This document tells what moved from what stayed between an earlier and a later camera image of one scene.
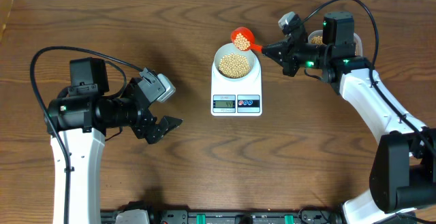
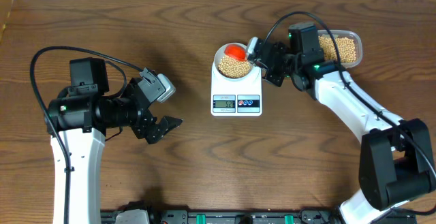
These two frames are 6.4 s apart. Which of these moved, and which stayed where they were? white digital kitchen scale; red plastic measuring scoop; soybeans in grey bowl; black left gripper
Moved: red plastic measuring scoop
Stayed: white digital kitchen scale; black left gripper; soybeans in grey bowl
